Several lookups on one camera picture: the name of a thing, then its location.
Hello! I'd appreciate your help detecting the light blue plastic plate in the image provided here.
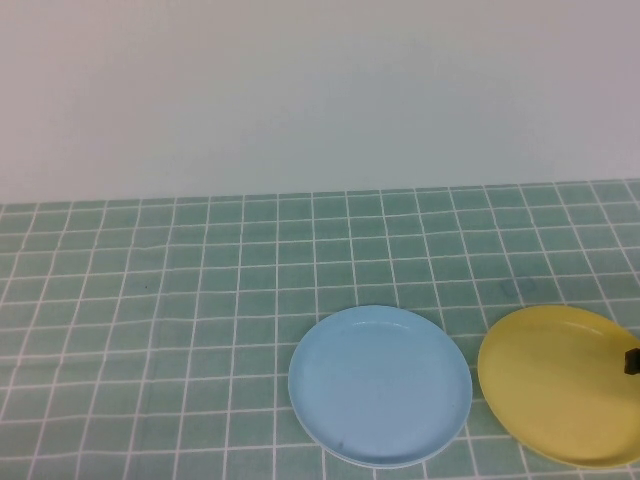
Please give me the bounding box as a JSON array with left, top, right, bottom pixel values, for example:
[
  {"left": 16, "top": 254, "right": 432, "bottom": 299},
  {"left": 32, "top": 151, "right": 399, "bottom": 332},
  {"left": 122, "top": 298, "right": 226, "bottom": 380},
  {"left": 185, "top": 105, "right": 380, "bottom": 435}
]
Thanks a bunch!
[{"left": 288, "top": 304, "right": 474, "bottom": 467}]

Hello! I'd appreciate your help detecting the yellow plastic plate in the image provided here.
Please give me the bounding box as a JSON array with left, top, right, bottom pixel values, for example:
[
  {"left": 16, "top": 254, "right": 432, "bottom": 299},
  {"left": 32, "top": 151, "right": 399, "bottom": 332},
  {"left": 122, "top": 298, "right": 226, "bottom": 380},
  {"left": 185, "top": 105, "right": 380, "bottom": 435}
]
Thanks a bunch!
[{"left": 477, "top": 305, "right": 640, "bottom": 469}]

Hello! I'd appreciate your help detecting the green checked tablecloth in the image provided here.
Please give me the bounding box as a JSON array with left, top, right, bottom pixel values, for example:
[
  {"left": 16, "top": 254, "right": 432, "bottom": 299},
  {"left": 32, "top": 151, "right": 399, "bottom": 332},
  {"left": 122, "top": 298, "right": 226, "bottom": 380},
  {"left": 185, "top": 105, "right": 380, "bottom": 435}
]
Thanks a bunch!
[{"left": 0, "top": 178, "right": 640, "bottom": 480}]

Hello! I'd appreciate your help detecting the white plastic plate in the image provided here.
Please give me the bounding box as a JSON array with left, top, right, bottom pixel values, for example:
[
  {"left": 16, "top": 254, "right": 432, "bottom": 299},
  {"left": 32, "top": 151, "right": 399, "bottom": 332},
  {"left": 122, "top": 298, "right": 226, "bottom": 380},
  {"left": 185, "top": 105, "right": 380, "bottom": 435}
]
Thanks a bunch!
[{"left": 298, "top": 424, "right": 444, "bottom": 471}]

